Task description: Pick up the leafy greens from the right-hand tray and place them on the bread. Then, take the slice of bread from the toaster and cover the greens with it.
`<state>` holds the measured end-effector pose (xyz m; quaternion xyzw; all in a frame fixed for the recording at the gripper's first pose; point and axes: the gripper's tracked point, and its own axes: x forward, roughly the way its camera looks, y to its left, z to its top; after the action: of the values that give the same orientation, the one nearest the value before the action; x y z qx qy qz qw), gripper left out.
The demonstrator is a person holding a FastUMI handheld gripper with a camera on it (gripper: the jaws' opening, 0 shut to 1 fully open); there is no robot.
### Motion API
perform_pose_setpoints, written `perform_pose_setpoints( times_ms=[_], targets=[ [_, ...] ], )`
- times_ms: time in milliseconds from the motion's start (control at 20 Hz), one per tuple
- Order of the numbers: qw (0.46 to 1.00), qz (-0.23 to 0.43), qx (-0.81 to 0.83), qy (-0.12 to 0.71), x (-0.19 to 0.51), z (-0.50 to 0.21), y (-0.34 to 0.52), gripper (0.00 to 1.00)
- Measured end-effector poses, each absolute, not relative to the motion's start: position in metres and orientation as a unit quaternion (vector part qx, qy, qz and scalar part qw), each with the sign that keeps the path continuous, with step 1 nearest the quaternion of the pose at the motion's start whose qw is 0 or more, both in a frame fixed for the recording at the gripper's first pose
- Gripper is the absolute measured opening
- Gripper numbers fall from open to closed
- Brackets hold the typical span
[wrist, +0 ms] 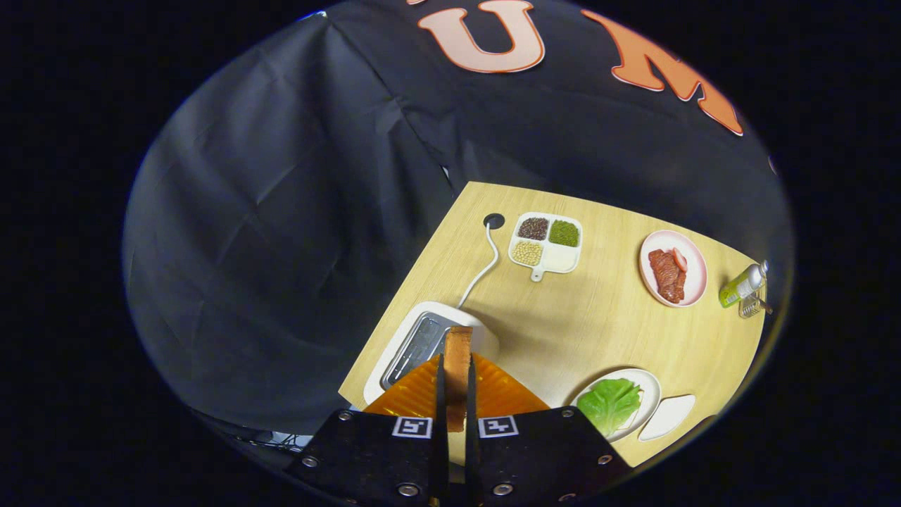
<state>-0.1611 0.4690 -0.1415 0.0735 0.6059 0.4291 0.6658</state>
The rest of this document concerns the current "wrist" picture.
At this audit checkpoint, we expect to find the green label bottle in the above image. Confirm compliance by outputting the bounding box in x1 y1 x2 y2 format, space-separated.
718 261 769 309

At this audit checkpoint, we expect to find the white divided tray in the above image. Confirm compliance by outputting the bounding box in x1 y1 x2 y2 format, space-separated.
508 212 584 282

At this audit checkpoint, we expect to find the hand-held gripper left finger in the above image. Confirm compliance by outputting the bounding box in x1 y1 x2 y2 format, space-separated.
285 352 449 504

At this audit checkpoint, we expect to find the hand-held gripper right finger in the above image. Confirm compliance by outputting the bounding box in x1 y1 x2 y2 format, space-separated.
465 352 632 504

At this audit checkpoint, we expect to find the white toaster cable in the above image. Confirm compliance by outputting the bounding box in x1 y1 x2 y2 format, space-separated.
458 220 500 309

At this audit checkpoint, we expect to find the white bread slice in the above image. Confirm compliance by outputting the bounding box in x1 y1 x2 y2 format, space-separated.
443 325 474 432

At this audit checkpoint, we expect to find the small wire basket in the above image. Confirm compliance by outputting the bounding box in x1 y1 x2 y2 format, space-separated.
738 292 774 320

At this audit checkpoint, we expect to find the pile of green beans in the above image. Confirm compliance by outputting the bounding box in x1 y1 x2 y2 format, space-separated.
549 219 581 248

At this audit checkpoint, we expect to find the pink plate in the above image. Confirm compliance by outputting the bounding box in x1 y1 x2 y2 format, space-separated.
639 230 708 308

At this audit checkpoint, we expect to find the white toaster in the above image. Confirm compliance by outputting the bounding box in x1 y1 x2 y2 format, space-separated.
363 301 500 406

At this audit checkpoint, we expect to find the small white dish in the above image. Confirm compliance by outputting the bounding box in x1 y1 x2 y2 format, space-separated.
638 394 697 442

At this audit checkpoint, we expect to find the brown meat piece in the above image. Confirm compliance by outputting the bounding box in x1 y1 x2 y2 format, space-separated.
648 249 688 304

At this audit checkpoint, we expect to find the large white round plate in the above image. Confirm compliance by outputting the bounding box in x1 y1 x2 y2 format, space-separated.
570 368 662 443

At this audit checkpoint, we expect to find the green lettuce leaf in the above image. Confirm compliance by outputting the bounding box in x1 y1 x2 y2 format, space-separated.
576 377 643 437

